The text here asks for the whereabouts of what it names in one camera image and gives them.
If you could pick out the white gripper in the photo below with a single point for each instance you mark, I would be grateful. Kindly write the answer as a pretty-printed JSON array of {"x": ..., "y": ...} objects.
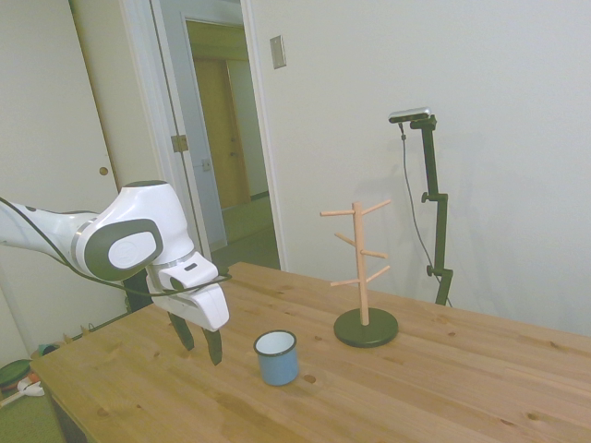
[{"x": 208, "y": 309}]

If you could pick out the blue enamel mug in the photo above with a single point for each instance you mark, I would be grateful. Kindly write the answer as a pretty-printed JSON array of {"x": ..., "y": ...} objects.
[{"x": 277, "y": 369}]

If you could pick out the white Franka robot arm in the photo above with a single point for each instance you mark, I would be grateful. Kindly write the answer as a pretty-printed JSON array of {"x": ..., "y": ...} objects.
[{"x": 138, "y": 207}]

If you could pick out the wooden mug tree black base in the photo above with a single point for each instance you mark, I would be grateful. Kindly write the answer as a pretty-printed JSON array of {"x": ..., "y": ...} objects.
[{"x": 365, "y": 332}]

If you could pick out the black case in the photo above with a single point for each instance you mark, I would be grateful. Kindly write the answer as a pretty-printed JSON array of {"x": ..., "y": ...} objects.
[{"x": 138, "y": 302}]

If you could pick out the white open door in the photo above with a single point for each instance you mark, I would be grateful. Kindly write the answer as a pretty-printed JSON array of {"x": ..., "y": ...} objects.
[{"x": 205, "y": 207}]

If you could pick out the white floor object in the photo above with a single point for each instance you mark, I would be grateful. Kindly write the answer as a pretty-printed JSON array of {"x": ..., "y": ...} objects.
[{"x": 34, "y": 390}]

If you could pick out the green round floor object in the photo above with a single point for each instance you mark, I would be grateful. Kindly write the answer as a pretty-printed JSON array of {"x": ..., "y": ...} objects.
[{"x": 14, "y": 371}]

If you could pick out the round wooden door knob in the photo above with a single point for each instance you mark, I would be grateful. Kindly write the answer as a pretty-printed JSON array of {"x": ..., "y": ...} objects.
[{"x": 104, "y": 171}]

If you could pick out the brass door hinge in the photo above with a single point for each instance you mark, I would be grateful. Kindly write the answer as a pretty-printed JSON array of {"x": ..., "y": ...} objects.
[{"x": 179, "y": 143}]

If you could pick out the brown hallway door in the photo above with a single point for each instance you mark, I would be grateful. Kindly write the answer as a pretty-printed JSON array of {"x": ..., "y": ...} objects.
[{"x": 212, "y": 115}]

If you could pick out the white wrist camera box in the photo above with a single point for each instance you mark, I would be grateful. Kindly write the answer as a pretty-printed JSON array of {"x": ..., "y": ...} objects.
[{"x": 184, "y": 272}]

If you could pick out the black articulated camera stand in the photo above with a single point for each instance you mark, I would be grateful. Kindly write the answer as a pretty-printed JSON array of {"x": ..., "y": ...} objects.
[{"x": 431, "y": 161}]

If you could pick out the metal wall switch plate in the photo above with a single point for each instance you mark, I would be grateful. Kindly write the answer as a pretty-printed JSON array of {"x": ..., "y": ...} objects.
[{"x": 277, "y": 52}]

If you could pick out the silver exterior camera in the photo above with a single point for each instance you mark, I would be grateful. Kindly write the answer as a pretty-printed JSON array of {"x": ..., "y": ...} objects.
[{"x": 411, "y": 114}]

